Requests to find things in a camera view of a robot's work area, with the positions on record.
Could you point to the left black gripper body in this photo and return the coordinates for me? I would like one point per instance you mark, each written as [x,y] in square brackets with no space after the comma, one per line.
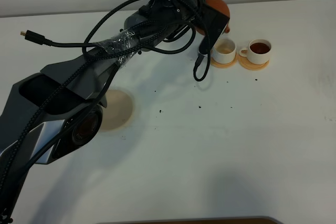
[172,10]

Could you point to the brown clay teapot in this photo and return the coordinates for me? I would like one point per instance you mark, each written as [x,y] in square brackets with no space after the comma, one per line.
[220,6]

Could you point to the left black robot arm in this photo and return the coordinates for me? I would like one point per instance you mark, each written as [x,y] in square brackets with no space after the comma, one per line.
[60,109]

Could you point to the left white teacup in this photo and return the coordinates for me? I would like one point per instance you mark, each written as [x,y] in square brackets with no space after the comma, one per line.
[224,51]

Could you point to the white teacup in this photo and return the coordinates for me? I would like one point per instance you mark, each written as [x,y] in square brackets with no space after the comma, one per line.
[257,51]
[224,51]

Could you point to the left small wooden coaster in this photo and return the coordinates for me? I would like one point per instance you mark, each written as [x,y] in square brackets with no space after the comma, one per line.
[224,66]

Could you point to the small wooden coaster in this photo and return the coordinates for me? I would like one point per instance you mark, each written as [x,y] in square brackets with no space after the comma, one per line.
[224,66]
[245,63]

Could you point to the right small wooden coaster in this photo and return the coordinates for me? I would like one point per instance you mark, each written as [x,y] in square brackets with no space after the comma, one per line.
[245,63]

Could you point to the right white teacup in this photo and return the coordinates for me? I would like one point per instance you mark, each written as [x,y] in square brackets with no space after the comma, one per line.
[257,51]

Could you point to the large round wooden coaster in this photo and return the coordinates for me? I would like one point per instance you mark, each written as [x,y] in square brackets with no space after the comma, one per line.
[119,110]

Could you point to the dark brown table edge object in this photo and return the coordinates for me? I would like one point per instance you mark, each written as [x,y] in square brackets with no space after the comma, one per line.
[221,220]

